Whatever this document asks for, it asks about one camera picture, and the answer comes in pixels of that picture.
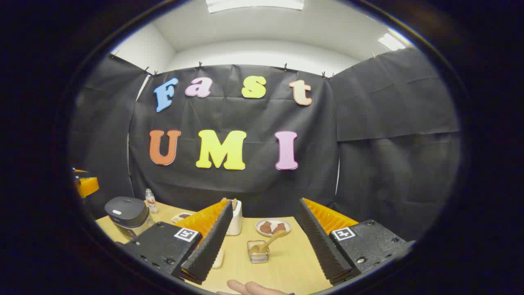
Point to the wooden spoon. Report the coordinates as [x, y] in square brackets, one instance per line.
[268, 241]

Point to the white toaster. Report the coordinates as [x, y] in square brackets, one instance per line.
[236, 221]

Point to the clear rice container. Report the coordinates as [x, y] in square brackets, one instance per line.
[218, 259]

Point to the brown meat piece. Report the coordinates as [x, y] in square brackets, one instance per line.
[266, 227]
[279, 228]

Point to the ceiling light panel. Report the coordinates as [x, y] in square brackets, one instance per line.
[391, 41]

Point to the small clear drink bottle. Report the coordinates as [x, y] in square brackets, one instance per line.
[152, 203]

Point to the toast slice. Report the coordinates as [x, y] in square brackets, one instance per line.
[234, 203]

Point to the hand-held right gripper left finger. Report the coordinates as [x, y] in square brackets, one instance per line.
[211, 246]

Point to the white divided grain dish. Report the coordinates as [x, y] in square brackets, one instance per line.
[182, 217]

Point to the grey rice cooker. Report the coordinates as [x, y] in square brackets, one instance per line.
[127, 213]

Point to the white round plate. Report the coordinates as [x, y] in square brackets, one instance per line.
[286, 230]

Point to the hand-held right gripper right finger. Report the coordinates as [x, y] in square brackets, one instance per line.
[317, 241]

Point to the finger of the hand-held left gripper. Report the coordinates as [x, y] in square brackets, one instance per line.
[86, 184]

